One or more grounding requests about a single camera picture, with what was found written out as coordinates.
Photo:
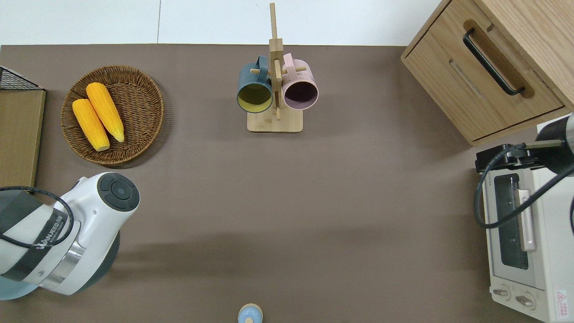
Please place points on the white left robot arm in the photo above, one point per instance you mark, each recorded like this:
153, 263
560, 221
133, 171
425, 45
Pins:
89, 220

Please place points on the brown table mat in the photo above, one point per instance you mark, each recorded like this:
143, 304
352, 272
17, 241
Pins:
291, 202

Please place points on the dark teal mug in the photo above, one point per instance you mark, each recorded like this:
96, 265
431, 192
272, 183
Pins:
253, 83

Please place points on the light blue plate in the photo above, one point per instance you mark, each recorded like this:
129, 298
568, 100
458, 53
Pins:
13, 292

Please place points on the white toaster oven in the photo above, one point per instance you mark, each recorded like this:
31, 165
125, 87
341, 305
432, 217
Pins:
551, 251

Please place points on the wooden drawer cabinet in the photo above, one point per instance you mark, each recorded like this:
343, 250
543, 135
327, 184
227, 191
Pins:
462, 85

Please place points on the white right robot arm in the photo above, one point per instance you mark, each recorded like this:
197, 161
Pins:
571, 134

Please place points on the brown wicker basket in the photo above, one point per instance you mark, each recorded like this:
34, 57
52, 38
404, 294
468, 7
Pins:
139, 112

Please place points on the pink mug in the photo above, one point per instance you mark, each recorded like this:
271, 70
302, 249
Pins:
301, 85

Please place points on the wooden mug tree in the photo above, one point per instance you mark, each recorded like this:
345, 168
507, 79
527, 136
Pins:
274, 123

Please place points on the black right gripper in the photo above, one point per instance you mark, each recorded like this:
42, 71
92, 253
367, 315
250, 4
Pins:
554, 152

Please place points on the wooden shelf box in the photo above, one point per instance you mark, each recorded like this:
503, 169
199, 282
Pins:
20, 139

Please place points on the blue service bell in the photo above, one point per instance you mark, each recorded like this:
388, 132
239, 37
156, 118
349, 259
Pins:
250, 314

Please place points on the yellow corn cob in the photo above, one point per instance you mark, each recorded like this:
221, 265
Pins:
89, 125
105, 112

